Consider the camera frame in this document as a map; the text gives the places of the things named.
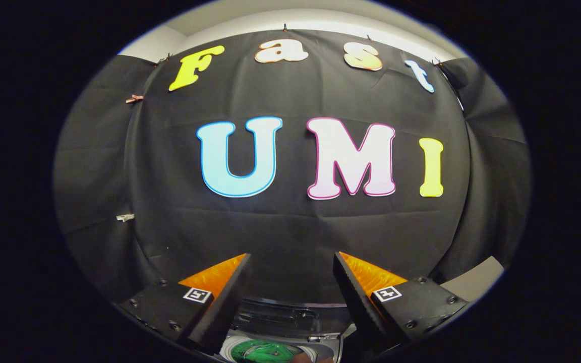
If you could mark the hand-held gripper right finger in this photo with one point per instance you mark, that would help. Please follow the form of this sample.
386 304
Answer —
356 307

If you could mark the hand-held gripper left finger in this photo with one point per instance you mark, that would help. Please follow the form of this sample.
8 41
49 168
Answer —
227 312

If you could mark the green polo shirt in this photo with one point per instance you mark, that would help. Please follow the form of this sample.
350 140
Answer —
260 352

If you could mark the dark washing machine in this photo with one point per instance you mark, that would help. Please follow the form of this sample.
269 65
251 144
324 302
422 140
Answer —
280 317

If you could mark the black backdrop cloth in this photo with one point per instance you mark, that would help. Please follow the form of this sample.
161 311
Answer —
295 227

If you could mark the white cloth clip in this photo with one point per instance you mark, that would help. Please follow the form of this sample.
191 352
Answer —
125 217

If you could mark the pink cloth clip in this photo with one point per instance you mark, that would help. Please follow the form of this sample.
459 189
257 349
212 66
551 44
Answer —
134 99

